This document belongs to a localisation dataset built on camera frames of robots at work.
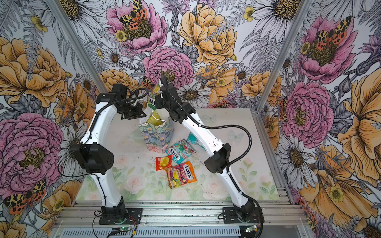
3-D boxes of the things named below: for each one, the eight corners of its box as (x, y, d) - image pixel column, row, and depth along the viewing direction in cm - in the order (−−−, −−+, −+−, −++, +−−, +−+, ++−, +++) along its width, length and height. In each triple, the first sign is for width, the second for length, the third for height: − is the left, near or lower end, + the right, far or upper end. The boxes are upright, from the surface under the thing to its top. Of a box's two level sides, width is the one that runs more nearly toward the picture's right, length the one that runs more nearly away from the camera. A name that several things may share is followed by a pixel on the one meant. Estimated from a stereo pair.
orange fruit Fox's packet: (170, 189, 84) (169, 187, 82) (166, 169, 92) (165, 167, 89) (197, 181, 87) (197, 179, 85) (191, 162, 95) (191, 160, 93)
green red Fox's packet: (176, 166, 93) (176, 164, 91) (166, 152, 99) (165, 150, 97) (195, 152, 99) (195, 150, 97) (184, 140, 105) (184, 138, 103)
